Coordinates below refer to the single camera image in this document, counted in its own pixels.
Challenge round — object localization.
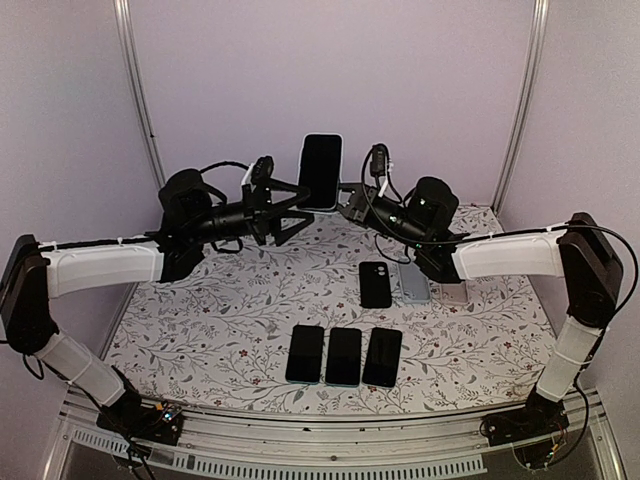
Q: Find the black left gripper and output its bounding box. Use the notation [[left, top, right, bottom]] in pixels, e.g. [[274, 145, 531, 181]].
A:
[[187, 174, 316, 246]]

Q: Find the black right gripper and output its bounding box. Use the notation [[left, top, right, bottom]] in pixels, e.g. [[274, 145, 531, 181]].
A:
[[320, 182, 430, 251]]

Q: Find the light blue cased phone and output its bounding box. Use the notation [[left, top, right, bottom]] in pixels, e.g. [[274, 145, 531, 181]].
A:
[[298, 133, 343, 212]]

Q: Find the black phone case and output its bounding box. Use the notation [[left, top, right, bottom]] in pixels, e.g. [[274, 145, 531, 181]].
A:
[[358, 261, 392, 309]]

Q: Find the light blue case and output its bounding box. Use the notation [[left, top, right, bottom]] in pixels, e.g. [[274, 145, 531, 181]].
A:
[[398, 263, 431, 305]]

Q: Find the white phone case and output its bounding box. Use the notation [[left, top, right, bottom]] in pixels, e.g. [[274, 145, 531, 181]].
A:
[[440, 282, 469, 305]]

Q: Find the bare phone dark screen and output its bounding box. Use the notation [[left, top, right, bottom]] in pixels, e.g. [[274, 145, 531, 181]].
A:
[[285, 325, 324, 384]]

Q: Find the phone with dark screen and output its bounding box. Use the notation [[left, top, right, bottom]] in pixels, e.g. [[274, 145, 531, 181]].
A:
[[325, 328, 362, 387]]

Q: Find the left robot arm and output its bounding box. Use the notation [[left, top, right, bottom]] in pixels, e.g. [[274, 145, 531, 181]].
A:
[[1, 157, 313, 434]]

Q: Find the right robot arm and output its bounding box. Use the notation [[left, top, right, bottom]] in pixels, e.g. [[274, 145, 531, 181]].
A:
[[338, 177, 625, 436]]

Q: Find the floral table mat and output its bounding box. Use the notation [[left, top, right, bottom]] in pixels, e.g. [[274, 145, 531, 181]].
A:
[[106, 215, 555, 415]]

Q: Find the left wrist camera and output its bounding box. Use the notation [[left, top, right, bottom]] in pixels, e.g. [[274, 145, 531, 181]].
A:
[[241, 156, 274, 187]]

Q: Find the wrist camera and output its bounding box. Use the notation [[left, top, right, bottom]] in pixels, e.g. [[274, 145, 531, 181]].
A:
[[364, 143, 392, 197], [241, 156, 274, 187]]

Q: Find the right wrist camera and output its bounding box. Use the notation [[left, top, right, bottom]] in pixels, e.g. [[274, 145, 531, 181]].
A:
[[364, 143, 392, 197]]

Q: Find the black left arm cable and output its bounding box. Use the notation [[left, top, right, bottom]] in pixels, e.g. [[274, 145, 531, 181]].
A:
[[199, 159, 251, 176]]

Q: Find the aluminium front rail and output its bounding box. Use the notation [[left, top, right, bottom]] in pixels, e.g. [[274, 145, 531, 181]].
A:
[[43, 389, 626, 479]]

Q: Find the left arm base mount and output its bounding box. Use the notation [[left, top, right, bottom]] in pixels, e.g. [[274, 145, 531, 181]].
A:
[[96, 400, 184, 446]]

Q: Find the aluminium left corner post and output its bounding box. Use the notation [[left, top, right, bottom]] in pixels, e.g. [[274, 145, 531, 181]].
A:
[[113, 0, 167, 191]]

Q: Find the aluminium corner post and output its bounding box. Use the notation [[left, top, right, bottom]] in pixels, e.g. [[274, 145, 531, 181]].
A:
[[491, 0, 550, 215], [113, 0, 167, 191]]

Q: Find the aluminium right corner post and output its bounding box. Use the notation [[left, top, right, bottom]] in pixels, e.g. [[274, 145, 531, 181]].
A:
[[491, 0, 550, 215]]

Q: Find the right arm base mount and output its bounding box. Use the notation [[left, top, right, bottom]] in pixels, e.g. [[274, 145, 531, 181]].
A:
[[479, 404, 569, 471]]

